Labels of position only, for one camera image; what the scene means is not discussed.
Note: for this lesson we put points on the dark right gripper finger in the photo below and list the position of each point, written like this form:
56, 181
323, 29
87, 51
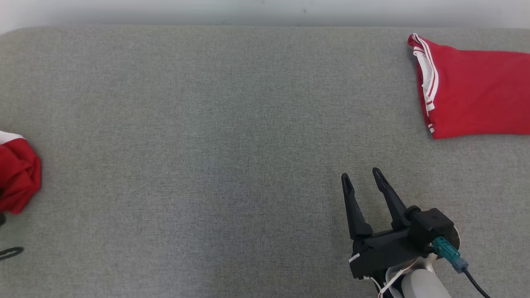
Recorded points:
356, 215
393, 207

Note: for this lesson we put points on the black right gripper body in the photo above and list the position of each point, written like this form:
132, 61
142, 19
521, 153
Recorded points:
381, 252

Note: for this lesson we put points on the red shirt with white collar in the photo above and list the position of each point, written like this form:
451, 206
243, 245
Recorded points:
480, 91

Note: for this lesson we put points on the red shorts with white stripe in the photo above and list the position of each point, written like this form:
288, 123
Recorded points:
18, 178

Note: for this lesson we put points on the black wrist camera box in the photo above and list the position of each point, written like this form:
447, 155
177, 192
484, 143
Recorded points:
430, 225

